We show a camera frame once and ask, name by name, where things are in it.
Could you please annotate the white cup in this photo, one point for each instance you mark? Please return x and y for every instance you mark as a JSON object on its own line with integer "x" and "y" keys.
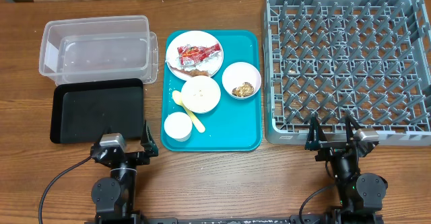
{"x": 178, "y": 126}

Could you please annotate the pale green bowl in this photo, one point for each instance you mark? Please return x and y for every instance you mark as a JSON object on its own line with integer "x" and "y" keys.
{"x": 201, "y": 94}

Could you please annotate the yellow plastic spoon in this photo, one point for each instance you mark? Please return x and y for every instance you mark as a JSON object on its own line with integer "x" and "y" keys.
{"x": 177, "y": 97}

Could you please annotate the red ketchup packet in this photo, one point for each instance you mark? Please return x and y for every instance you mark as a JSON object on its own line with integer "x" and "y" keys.
{"x": 194, "y": 55}

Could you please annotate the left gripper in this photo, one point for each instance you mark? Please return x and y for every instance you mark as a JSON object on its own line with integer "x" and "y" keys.
{"x": 139, "y": 159}

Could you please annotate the clear plastic bin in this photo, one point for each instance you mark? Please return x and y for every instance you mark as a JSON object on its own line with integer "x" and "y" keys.
{"x": 99, "y": 49}

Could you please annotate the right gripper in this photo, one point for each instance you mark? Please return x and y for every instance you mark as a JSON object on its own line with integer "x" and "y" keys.
{"x": 329, "y": 148}

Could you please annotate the pink bowl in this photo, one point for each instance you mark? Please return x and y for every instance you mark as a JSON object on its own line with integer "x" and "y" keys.
{"x": 238, "y": 73}

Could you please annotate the grey dish rack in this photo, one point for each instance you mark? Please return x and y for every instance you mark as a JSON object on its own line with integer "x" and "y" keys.
{"x": 327, "y": 59}

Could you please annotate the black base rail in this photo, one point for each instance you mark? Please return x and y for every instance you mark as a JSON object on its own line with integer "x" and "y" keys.
{"x": 293, "y": 219}

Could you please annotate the teal serving tray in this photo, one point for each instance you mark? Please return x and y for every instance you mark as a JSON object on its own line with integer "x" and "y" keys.
{"x": 233, "y": 125}

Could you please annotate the white napkin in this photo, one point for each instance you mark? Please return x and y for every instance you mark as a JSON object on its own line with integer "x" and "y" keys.
{"x": 211, "y": 64}

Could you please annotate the pink plate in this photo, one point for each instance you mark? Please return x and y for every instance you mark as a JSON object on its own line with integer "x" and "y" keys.
{"x": 193, "y": 38}

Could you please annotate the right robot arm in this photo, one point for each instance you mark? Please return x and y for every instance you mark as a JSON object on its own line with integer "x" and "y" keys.
{"x": 361, "y": 195}

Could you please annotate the brown food scraps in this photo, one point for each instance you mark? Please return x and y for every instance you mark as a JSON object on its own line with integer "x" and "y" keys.
{"x": 244, "y": 90}

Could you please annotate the black tray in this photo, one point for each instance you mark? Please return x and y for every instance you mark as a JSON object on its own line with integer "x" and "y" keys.
{"x": 81, "y": 111}

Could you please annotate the brown sausage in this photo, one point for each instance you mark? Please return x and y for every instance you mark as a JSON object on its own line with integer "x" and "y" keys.
{"x": 191, "y": 73}

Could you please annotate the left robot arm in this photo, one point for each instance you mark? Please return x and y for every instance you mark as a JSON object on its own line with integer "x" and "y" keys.
{"x": 114, "y": 196}

